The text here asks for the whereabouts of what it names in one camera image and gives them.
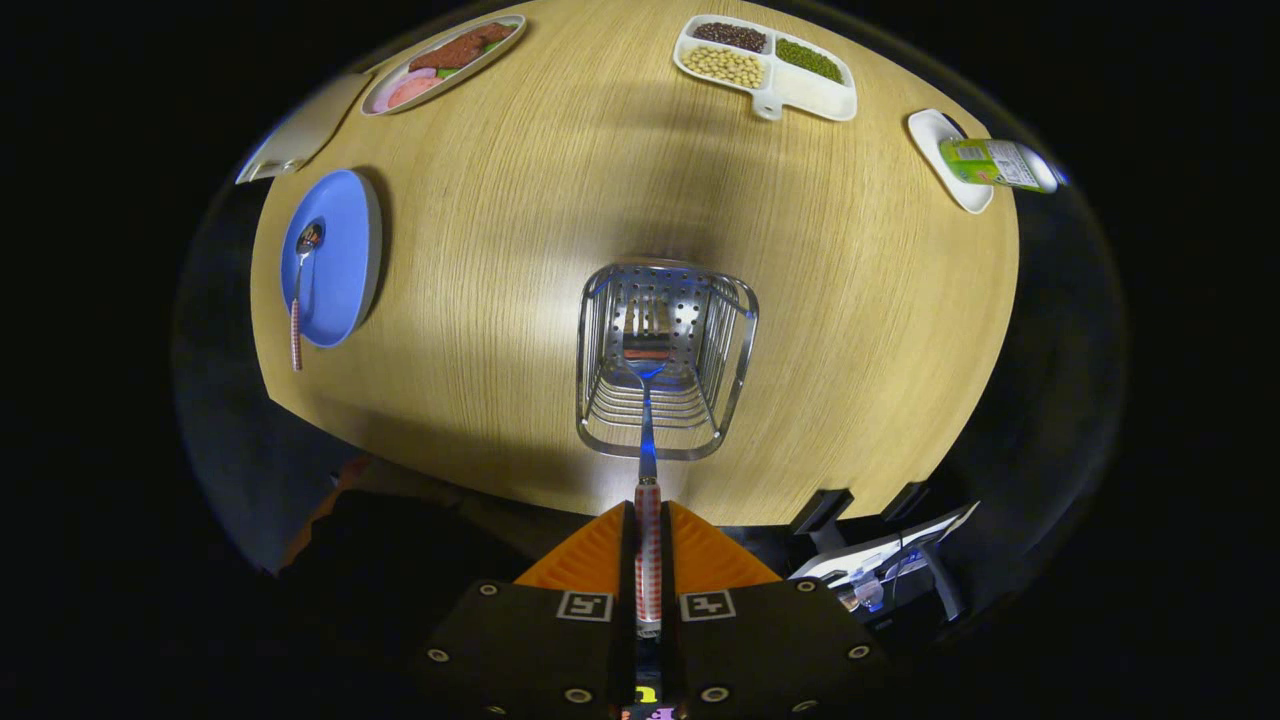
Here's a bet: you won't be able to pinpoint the pile of red beans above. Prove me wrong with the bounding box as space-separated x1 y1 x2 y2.
692 22 769 54

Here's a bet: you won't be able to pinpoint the white divided dish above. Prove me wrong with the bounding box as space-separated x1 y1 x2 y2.
673 14 859 123

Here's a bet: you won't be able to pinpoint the pink ham slices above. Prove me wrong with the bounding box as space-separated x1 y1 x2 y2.
385 68 446 109

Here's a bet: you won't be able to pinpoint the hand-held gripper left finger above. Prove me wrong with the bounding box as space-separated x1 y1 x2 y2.
415 500 638 720

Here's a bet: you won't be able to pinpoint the white device with cables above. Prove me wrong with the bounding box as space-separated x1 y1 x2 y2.
790 502 981 621

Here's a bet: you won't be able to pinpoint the small white dish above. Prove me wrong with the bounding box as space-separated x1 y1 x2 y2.
907 108 996 215

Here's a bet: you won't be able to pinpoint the pile of green beans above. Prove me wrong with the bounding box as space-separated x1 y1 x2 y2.
775 38 845 84

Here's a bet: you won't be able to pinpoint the blue plate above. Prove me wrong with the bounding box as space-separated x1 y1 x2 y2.
279 168 384 349

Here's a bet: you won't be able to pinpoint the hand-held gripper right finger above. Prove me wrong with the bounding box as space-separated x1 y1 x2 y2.
662 500 891 720

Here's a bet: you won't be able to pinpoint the white tray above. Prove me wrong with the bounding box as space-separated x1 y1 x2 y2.
235 70 373 186

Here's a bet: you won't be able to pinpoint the brown sausage slices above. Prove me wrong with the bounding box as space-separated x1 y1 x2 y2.
408 22 519 73

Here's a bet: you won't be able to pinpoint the fork with red checked handle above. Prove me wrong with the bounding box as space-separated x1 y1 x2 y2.
622 296 673 639

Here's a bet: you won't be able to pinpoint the metal wire basket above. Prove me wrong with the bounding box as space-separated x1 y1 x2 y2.
575 260 761 463

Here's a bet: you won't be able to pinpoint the spoon with red checked handle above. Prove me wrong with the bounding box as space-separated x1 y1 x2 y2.
289 220 326 373

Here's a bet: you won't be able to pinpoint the black table clamp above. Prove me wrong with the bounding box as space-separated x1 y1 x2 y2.
880 482 931 523
790 488 856 536

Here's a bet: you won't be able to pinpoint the pile of yellow soybeans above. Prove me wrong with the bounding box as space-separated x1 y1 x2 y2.
680 45 767 89

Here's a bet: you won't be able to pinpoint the green drink carton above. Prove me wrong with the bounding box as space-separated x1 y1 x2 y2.
938 137 1061 195

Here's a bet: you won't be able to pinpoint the oval plate with food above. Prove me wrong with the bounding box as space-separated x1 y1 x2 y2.
360 14 528 117

